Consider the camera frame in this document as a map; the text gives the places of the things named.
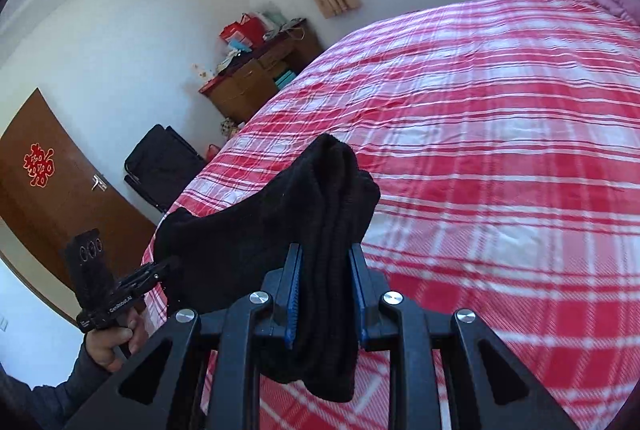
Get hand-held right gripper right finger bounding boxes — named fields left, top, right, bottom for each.
left=348, top=244, right=581, bottom=430

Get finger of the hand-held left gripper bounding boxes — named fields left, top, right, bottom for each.
left=117, top=258, right=173, bottom=293

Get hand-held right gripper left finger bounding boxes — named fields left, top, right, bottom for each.
left=65, top=244, right=305, bottom=430

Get black pants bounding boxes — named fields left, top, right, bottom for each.
left=152, top=133, right=382, bottom=403

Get person's left forearm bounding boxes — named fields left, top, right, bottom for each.
left=0, top=342, right=118, bottom=430

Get person's left hand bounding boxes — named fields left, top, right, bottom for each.
left=82, top=307, right=151, bottom=373

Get brown wooden door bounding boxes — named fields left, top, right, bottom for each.
left=0, top=88, right=158, bottom=305

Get black folding chair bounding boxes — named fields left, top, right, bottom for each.
left=123, top=124, right=207, bottom=213

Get red paper door decoration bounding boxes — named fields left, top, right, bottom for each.
left=22, top=142, right=56, bottom=188

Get patterned bag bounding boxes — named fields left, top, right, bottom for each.
left=220, top=117, right=243, bottom=141

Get red plaid bed sheet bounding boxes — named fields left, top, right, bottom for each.
left=141, top=0, right=640, bottom=430

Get wooden desk with drawers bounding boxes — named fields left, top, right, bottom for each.
left=198, top=22, right=323, bottom=123

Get red gift bag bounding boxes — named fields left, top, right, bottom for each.
left=220, top=13, right=265, bottom=48

